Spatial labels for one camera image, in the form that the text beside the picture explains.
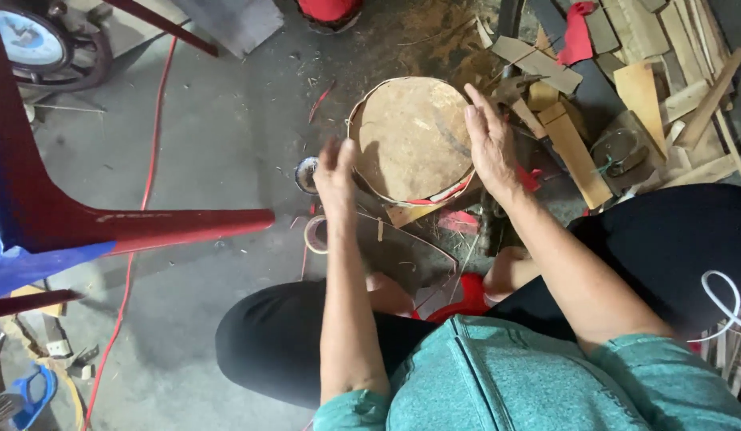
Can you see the person's left fingers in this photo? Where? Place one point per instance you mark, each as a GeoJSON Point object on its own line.
{"type": "Point", "coordinates": [336, 153]}

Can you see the person's right hand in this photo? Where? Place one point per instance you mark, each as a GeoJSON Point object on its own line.
{"type": "Point", "coordinates": [491, 149]}

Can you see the red cloth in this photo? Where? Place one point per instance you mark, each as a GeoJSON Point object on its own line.
{"type": "Point", "coordinates": [576, 34]}

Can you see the small round tin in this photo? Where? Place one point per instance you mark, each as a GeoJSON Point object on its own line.
{"type": "Point", "coordinates": [306, 175]}

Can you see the person's right fingers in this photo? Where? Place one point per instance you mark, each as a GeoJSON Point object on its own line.
{"type": "Point", "coordinates": [479, 111]}

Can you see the red plastic stool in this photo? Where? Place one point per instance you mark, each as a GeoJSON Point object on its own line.
{"type": "Point", "coordinates": [457, 299]}

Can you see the round dial scale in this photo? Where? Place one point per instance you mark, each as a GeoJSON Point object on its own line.
{"type": "Point", "coordinates": [44, 45]}

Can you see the red round container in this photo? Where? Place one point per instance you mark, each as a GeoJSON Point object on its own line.
{"type": "Point", "coordinates": [330, 13]}

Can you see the person's teal shirt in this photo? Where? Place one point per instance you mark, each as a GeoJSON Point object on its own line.
{"type": "Point", "coordinates": [526, 383]}

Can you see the grey flat board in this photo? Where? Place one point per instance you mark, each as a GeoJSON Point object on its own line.
{"type": "Point", "coordinates": [227, 21]}

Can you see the red plastic chair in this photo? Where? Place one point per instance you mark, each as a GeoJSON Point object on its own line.
{"type": "Point", "coordinates": [77, 197]}

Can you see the person's left hand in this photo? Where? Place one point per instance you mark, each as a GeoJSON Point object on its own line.
{"type": "Point", "coordinates": [334, 179]}

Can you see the roll of tape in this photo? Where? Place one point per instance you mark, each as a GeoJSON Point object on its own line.
{"type": "Point", "coordinates": [315, 234]}

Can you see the hand saw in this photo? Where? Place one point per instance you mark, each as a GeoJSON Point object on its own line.
{"type": "Point", "coordinates": [577, 66]}

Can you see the thin bamboo strip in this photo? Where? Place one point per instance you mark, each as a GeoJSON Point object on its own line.
{"type": "Point", "coordinates": [409, 236]}

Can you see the person's black trousers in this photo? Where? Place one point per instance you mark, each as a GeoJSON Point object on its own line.
{"type": "Point", "coordinates": [657, 251]}

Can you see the heap of wooden offcuts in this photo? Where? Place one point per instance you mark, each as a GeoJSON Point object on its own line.
{"type": "Point", "coordinates": [639, 96]}

